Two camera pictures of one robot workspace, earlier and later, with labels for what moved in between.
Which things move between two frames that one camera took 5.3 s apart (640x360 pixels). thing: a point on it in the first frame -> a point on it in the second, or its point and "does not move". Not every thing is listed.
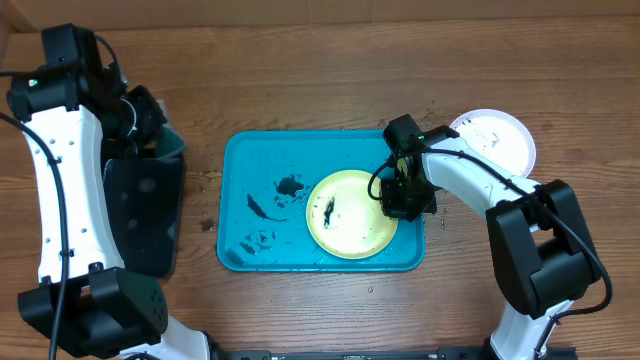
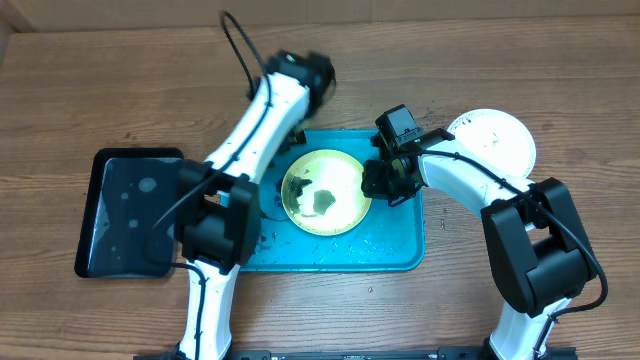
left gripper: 155,118 -> 300,140
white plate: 499,137 does not move
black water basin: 144,199 does not move
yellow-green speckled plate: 344,220 -> 322,193
